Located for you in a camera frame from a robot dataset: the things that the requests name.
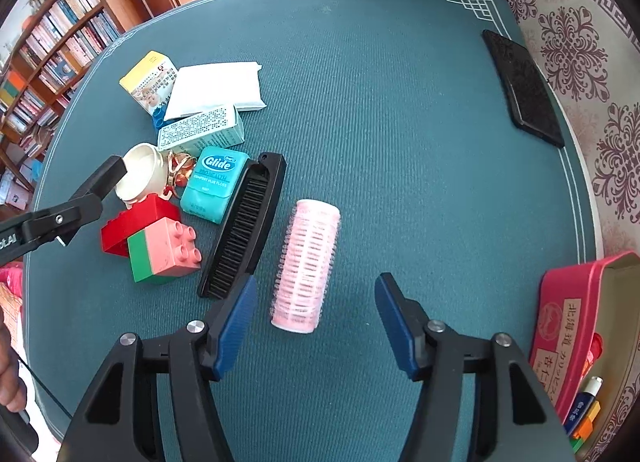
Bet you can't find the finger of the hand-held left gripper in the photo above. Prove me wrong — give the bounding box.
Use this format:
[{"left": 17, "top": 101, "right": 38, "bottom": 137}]
[{"left": 21, "top": 155, "right": 129, "bottom": 251}]

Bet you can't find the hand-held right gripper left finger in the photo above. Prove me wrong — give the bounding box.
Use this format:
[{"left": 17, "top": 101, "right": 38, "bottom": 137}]
[{"left": 56, "top": 275, "right": 259, "bottom": 462}]

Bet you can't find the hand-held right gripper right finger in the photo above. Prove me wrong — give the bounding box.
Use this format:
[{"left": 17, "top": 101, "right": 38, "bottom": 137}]
[{"left": 374, "top": 272, "right": 576, "bottom": 462}]

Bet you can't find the red toy block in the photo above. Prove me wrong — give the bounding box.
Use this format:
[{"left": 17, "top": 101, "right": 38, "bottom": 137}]
[{"left": 100, "top": 193, "right": 182, "bottom": 258}]

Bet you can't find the cream round cup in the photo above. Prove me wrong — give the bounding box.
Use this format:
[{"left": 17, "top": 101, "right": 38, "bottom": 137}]
[{"left": 114, "top": 142, "right": 169, "bottom": 208}]

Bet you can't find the pink toy block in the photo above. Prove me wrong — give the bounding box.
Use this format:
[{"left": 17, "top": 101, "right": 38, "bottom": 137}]
[{"left": 144, "top": 216, "right": 204, "bottom": 277}]

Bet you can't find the pink hair roller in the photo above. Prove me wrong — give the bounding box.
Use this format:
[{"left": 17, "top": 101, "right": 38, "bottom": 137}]
[{"left": 270, "top": 198, "right": 342, "bottom": 335}]

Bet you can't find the black folding comb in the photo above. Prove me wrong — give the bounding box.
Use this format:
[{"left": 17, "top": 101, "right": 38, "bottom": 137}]
[{"left": 197, "top": 152, "right": 288, "bottom": 301}]

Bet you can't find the teal dental floss container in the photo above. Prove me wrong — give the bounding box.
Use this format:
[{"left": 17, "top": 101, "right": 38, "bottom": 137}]
[{"left": 179, "top": 145, "right": 250, "bottom": 224}]

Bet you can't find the yellow medicine box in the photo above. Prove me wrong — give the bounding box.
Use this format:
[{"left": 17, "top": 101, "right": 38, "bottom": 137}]
[{"left": 119, "top": 50, "right": 180, "bottom": 116}]

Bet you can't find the pink tin box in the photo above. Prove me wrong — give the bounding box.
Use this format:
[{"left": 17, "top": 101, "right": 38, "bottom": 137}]
[{"left": 528, "top": 250, "right": 640, "bottom": 458}]

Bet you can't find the dark blue bottle white cap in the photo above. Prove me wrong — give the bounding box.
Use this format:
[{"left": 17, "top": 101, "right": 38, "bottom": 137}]
[{"left": 564, "top": 375, "right": 604, "bottom": 434}]

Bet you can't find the yellow toy block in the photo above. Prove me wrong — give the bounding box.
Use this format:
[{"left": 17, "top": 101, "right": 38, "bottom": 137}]
[{"left": 575, "top": 399, "right": 602, "bottom": 441}]

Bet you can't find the teal felt desktop mat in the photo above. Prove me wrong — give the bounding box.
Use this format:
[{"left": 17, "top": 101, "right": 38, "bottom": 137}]
[{"left": 22, "top": 0, "right": 598, "bottom": 462}]

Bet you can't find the person's left hand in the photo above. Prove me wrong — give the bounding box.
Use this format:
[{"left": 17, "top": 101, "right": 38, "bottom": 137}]
[{"left": 0, "top": 312, "right": 29, "bottom": 414}]

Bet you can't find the pink floral cloth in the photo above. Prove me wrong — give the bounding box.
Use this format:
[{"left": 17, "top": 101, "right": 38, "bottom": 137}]
[{"left": 0, "top": 264, "right": 25, "bottom": 315}]

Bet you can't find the gold hair clip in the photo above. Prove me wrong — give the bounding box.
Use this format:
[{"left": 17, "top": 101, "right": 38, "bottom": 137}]
[{"left": 162, "top": 152, "right": 197, "bottom": 201}]

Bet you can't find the teal white carton box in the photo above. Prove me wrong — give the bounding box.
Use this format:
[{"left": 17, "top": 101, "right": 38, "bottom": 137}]
[{"left": 157, "top": 104, "right": 246, "bottom": 158}]

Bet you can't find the wooden bookshelf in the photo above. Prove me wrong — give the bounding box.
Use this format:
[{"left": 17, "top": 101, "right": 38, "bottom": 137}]
[{"left": 0, "top": 0, "right": 128, "bottom": 208}]

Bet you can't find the white tissue packet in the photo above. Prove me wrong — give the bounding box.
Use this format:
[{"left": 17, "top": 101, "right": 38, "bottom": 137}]
[{"left": 162, "top": 62, "right": 269, "bottom": 122}]

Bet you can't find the black textured pad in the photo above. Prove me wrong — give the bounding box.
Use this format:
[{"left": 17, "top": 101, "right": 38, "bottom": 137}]
[{"left": 482, "top": 29, "right": 566, "bottom": 149}]

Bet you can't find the white purple patterned tablecloth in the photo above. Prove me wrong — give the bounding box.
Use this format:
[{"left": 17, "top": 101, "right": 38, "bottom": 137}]
[{"left": 460, "top": 0, "right": 640, "bottom": 462}]

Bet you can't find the thin black cable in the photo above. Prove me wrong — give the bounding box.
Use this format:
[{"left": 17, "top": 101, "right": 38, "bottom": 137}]
[{"left": 17, "top": 359, "right": 74, "bottom": 419}]

